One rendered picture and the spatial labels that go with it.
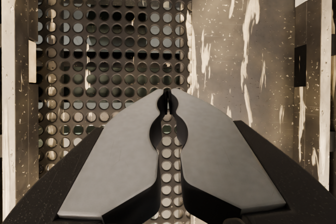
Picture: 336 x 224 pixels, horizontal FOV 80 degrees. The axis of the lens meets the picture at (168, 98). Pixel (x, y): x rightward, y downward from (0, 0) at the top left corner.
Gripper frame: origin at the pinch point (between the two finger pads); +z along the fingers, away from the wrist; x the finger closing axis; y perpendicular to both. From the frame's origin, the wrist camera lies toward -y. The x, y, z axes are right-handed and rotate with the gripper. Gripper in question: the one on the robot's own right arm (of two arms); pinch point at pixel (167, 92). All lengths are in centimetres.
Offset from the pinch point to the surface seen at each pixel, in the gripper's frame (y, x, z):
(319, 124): 18.7, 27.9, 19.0
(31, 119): 15.4, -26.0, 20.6
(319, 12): 0.5, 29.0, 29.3
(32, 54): 5.0, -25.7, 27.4
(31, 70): 7.5, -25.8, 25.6
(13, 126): 13.6, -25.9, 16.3
